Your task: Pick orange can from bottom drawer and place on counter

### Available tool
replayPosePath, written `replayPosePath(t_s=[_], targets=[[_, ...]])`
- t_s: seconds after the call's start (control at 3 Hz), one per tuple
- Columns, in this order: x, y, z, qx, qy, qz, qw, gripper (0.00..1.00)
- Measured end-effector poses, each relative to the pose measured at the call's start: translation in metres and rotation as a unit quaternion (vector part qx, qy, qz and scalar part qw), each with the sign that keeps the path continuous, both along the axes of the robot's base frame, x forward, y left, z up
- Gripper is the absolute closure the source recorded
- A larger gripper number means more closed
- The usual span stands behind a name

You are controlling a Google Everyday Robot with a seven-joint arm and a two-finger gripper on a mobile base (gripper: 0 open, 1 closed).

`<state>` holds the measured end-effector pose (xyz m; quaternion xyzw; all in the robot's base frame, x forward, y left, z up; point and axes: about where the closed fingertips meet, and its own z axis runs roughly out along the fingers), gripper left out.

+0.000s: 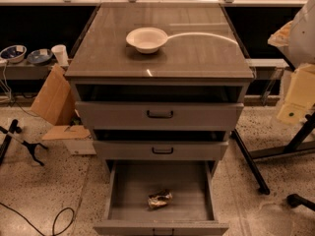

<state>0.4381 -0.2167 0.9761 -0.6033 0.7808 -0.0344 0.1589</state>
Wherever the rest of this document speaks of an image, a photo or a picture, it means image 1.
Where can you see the crushed orange can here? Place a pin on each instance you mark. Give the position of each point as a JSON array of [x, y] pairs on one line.
[[160, 199]]

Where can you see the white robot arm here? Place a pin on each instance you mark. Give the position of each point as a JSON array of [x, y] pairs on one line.
[[296, 41]]

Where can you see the grey drawer cabinet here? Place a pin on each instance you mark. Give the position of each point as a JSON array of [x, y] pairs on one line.
[[201, 63]]

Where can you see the top grey drawer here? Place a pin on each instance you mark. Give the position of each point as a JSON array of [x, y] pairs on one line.
[[159, 115]]

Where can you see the grey drawer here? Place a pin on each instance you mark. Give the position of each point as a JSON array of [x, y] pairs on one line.
[[159, 115], [190, 213], [160, 150]]

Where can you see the middle grey drawer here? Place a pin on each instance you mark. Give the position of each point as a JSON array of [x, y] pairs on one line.
[[160, 150]]

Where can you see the white bowl on counter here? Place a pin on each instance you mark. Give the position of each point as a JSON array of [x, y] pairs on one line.
[[147, 40]]

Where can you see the bottom grey drawer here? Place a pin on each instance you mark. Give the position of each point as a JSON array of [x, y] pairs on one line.
[[190, 213]]

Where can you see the white cardboard box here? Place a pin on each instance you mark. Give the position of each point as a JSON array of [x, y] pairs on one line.
[[77, 138]]

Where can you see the brown cardboard sheet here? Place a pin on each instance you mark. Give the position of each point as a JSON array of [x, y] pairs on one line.
[[55, 102]]

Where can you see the white paper cup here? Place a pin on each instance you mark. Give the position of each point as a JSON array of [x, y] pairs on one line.
[[60, 52]]

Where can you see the grey side shelf left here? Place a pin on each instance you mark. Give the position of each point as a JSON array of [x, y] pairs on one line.
[[25, 71]]

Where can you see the black chair caster leg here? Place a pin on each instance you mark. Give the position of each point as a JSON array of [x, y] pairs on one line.
[[295, 200]]

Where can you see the black metal stand frame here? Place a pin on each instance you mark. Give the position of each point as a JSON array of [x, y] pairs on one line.
[[297, 144]]

